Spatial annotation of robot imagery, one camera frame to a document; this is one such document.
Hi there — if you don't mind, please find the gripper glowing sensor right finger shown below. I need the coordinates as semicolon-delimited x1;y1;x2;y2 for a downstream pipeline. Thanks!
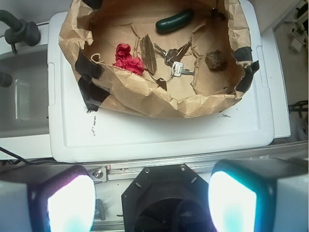
208;158;309;232

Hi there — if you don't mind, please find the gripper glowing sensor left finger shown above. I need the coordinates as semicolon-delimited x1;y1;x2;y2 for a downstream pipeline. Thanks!
0;164;96;232

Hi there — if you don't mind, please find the green plastic pickle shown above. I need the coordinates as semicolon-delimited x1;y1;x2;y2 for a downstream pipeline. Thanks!
155;9;194;34

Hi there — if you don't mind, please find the white plastic bin lid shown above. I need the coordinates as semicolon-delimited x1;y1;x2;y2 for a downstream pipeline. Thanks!
47;0;275;162

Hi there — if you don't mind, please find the white sink basin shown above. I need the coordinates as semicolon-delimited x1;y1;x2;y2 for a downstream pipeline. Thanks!
0;45;53;145

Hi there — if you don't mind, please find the brown rock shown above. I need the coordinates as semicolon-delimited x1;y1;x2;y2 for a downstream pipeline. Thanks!
205;50;227;71

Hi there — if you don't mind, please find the red crumpled paper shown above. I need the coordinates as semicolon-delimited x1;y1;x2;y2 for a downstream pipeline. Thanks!
112;43;144;75

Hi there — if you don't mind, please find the crumpled brown paper bag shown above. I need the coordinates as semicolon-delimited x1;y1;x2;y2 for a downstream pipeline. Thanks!
59;0;259;118

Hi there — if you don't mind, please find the silver key bunch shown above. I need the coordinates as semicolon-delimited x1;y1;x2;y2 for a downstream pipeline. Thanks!
150;41;195;82

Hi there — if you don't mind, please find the grey faucet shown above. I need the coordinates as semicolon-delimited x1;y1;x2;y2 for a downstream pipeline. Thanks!
0;10;41;54

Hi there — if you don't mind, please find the brown wood bark piece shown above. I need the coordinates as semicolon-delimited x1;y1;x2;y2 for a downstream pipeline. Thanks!
140;34;157;74

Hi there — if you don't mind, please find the aluminium frame rail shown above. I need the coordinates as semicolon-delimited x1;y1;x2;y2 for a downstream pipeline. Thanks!
82;141;309;182

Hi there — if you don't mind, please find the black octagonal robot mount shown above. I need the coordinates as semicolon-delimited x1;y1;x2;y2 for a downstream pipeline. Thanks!
121;164;216;232

